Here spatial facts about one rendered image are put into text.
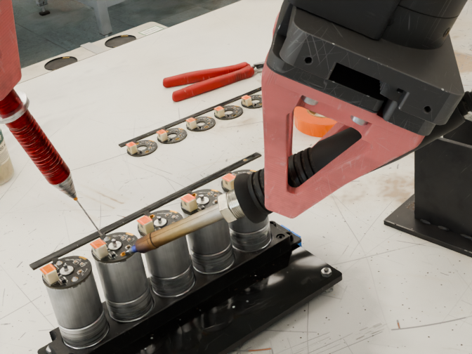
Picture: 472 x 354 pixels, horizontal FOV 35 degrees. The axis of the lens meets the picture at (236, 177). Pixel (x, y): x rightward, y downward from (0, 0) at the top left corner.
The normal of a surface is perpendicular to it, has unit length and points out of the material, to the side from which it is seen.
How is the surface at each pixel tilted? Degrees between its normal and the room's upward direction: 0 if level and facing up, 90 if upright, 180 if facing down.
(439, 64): 28
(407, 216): 0
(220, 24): 0
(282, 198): 99
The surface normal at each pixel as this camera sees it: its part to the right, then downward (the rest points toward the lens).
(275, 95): -0.25, 0.77
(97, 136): -0.12, -0.84
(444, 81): 0.35, -0.76
